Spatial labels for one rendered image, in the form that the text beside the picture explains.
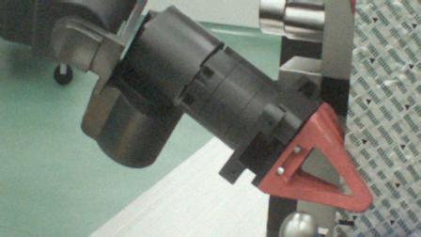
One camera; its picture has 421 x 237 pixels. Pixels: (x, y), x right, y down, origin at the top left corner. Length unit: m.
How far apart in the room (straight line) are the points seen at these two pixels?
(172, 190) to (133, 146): 0.46
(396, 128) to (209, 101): 0.13
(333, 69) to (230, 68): 0.10
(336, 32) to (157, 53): 0.15
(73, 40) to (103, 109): 0.09
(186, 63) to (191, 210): 0.47
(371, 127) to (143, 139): 0.17
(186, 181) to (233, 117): 0.55
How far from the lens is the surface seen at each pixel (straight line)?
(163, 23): 0.82
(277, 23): 0.90
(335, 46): 0.88
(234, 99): 0.81
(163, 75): 0.82
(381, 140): 0.82
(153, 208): 1.26
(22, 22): 0.83
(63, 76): 5.42
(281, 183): 0.82
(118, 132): 0.87
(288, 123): 0.78
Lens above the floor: 1.34
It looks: 14 degrees down
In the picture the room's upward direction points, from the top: 4 degrees clockwise
